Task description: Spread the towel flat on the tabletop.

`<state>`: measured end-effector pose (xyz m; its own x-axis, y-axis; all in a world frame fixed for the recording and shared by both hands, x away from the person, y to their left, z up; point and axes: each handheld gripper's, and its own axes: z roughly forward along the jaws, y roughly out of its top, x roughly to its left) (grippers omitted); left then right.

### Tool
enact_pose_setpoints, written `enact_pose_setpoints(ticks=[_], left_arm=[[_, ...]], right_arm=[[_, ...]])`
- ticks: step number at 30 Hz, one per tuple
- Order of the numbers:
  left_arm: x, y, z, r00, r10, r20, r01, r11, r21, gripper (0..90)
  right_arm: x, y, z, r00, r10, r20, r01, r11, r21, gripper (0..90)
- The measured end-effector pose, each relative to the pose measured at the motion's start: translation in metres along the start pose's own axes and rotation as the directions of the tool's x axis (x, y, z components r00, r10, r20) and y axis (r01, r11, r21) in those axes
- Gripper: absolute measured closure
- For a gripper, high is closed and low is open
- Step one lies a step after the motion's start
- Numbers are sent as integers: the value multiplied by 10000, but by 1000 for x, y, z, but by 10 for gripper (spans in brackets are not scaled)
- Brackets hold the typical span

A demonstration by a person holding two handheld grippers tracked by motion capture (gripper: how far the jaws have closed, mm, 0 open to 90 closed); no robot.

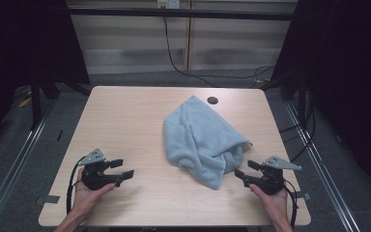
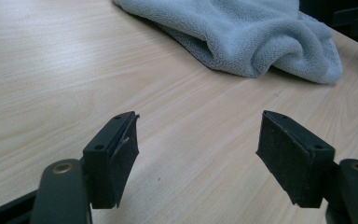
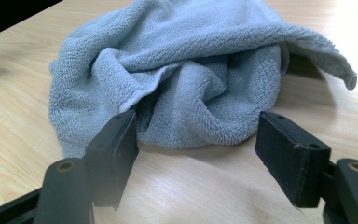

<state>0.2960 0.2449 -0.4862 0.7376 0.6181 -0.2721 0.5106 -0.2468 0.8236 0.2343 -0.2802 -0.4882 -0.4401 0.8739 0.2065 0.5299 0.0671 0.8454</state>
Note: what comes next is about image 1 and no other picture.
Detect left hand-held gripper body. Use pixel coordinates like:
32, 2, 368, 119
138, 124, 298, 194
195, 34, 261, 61
76, 148, 124, 191

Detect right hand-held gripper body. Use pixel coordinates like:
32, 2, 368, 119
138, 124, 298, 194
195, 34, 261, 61
243, 155, 302, 196

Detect light blue towel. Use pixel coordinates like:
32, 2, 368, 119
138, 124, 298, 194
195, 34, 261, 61
162, 95, 253, 191

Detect person's left hand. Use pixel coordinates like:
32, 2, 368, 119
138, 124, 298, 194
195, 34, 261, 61
71, 167, 117, 218

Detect person's right hand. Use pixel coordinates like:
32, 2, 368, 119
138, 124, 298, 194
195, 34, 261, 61
248, 183, 290, 224

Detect grey tape strip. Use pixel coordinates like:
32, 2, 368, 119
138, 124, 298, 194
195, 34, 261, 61
34, 194, 61, 205
292, 191, 312, 202

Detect black metal stand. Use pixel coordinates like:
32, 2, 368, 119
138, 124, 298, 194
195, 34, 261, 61
29, 75, 61, 131

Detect yellow floor marker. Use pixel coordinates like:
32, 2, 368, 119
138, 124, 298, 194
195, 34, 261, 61
16, 97, 33, 109

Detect black curtain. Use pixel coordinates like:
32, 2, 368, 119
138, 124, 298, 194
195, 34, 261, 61
270, 0, 371, 201

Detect black horizontal metal bar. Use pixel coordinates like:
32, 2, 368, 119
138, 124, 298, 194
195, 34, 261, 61
67, 7, 296, 21

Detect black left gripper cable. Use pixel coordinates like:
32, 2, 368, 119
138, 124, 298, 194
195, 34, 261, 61
65, 156, 88, 216

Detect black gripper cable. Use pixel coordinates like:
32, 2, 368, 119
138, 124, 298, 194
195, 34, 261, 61
65, 156, 88, 216
282, 179, 300, 230

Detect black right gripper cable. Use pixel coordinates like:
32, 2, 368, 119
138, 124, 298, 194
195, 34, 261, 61
282, 179, 300, 230

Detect metal floor rail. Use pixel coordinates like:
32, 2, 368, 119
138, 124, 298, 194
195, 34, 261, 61
0, 100, 57, 232
284, 101, 361, 232

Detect black floor cables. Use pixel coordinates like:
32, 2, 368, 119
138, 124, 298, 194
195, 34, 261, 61
278, 88, 317, 162

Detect long black wall cable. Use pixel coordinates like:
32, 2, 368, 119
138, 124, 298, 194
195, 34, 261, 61
161, 14, 277, 89

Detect white wall outlet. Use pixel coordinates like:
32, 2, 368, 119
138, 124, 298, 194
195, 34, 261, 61
156, 0, 182, 10

